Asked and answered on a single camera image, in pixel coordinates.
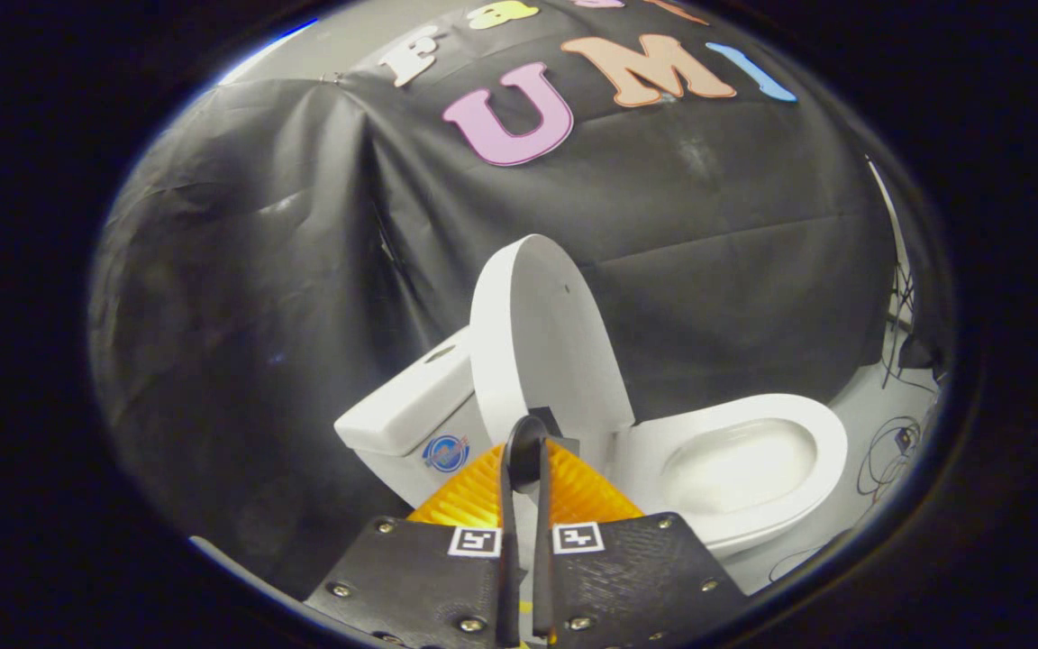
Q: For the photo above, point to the white toilet tank cover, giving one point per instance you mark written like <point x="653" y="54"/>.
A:
<point x="402" y="410"/>

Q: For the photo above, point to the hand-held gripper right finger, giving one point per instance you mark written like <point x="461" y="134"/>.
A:
<point x="636" y="577"/>

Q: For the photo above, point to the white toilet body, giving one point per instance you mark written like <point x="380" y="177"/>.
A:
<point x="735" y="469"/>

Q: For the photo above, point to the black power adapter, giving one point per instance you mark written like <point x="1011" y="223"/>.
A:
<point x="903" y="439"/>

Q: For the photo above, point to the white toilet lid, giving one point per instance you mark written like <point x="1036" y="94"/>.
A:
<point x="546" y="333"/>

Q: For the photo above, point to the white toilet seat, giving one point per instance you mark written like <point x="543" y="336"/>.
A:
<point x="645" y="451"/>

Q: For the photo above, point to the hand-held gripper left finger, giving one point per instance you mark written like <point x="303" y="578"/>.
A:
<point x="411" y="577"/>

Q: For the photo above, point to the black backdrop cloth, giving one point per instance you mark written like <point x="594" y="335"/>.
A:
<point x="258" y="270"/>

